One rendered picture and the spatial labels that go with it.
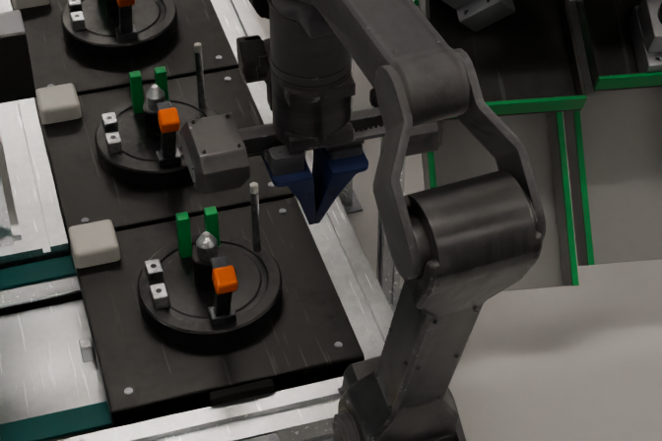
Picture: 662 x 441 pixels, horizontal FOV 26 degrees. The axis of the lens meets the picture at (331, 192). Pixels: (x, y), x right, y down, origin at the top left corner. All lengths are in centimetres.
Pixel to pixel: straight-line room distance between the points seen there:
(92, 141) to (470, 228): 88
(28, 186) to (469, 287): 84
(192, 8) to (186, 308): 55
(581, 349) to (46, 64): 71
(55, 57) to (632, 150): 70
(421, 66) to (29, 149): 88
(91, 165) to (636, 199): 58
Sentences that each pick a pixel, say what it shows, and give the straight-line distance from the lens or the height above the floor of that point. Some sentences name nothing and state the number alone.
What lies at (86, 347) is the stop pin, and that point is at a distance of 142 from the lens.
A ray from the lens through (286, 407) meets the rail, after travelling 133.
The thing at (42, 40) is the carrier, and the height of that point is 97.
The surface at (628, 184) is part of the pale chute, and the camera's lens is 145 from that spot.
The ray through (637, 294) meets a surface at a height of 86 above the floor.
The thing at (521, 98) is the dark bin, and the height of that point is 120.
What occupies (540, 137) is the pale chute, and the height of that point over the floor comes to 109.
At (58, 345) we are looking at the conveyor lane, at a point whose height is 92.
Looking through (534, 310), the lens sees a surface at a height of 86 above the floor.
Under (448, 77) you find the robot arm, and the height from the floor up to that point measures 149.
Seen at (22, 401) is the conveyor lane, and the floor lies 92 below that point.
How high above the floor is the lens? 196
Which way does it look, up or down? 41 degrees down
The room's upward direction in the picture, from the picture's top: straight up
